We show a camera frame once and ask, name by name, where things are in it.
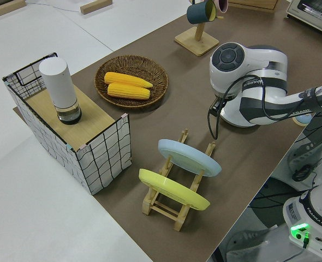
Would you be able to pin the pink mug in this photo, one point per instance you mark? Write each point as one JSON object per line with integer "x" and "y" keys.
{"x": 222, "y": 5}

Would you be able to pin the yellow plate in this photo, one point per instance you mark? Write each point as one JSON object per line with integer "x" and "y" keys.
{"x": 172, "y": 188}

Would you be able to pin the brown table mat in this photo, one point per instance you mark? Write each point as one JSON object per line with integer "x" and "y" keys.
{"x": 245, "y": 163}

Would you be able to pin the light blue call bell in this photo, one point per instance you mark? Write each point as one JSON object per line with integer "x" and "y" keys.
{"x": 303, "y": 119}

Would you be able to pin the light blue plate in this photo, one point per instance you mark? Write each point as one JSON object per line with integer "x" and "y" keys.
{"x": 188, "y": 157}

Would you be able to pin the wooden drawer cabinet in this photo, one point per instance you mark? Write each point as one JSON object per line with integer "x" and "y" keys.
{"x": 253, "y": 4}

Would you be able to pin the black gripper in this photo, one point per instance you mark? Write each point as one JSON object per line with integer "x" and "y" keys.
{"x": 215, "y": 107}

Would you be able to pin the white toaster oven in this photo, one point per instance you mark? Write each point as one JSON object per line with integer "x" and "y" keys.
{"x": 311, "y": 13}

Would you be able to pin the yellow corn cob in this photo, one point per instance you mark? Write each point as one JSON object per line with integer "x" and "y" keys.
{"x": 128, "y": 91}
{"x": 125, "y": 79}

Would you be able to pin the low wooden plate rack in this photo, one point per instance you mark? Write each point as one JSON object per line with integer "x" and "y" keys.
{"x": 161, "y": 208}

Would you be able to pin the wooden block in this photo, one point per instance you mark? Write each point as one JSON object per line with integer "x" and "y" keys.
{"x": 95, "y": 6}
{"x": 5, "y": 7}

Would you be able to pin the wooden mug tree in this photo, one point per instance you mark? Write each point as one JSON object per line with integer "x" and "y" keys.
{"x": 197, "y": 43}

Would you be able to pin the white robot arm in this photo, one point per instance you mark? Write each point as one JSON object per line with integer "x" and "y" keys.
{"x": 259, "y": 62}

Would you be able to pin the dark blue mug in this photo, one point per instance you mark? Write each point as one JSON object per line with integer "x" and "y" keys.
{"x": 197, "y": 13}

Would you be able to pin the white cylinder bottle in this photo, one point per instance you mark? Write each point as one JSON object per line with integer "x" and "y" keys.
{"x": 58, "y": 84}

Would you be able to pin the round wicker basket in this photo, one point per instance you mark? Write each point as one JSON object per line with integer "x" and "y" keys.
{"x": 131, "y": 65}

